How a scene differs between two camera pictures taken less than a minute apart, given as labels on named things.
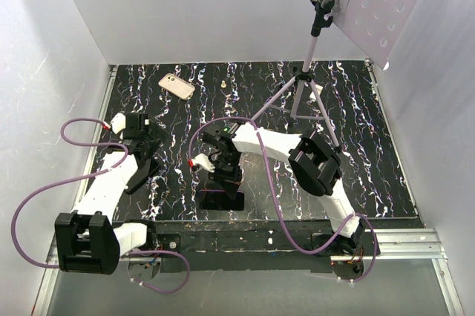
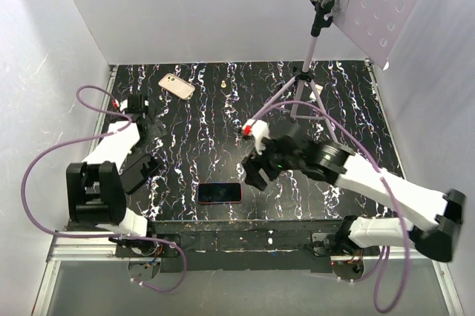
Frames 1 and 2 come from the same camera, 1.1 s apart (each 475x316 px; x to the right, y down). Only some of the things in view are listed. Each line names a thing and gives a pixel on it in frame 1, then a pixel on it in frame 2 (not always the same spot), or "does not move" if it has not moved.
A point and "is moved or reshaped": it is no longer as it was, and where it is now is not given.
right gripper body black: [227, 170] to [272, 162]
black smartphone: [217, 200] is moved or reshaped
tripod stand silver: [322, 15] does not move
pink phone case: [177, 86] does not move
